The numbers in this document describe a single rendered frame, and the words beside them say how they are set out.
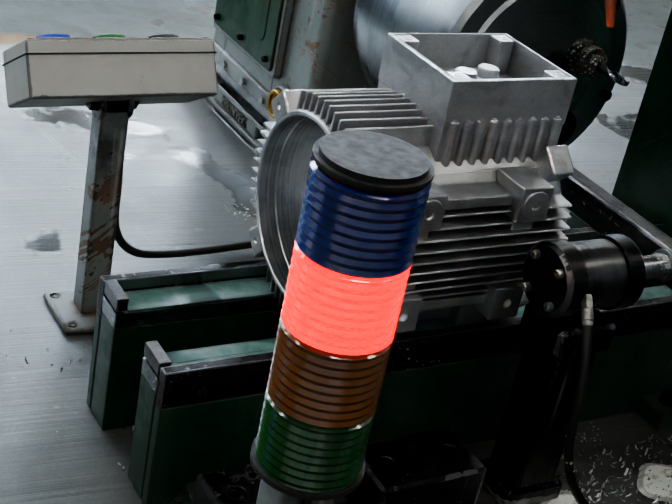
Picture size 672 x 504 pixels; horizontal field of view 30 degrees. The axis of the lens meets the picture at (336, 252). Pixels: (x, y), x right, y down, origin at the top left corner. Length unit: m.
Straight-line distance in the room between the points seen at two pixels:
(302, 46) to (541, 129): 0.55
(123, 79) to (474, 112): 0.31
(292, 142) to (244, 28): 0.58
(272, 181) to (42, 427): 0.28
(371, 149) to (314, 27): 0.88
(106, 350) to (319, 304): 0.45
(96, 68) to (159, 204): 0.39
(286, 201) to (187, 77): 0.14
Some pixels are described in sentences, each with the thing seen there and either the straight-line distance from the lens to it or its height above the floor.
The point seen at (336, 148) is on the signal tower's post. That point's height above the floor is 1.22.
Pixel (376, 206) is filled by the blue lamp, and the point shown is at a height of 1.20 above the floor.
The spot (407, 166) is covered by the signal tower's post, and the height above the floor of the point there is 1.22.
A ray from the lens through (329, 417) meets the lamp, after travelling 0.65.
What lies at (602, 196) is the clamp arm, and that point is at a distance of 1.12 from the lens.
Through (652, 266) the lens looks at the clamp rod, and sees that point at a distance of 1.04.
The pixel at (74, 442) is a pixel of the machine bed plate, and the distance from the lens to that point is 1.06.
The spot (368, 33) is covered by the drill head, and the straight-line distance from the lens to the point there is 1.40.
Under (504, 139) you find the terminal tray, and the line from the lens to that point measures 1.00.
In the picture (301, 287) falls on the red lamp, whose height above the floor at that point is 1.15.
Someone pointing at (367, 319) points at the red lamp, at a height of 1.14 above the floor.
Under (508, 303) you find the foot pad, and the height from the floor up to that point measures 0.97.
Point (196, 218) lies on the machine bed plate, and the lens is 1.42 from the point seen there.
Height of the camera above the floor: 1.45
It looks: 28 degrees down
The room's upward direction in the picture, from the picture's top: 12 degrees clockwise
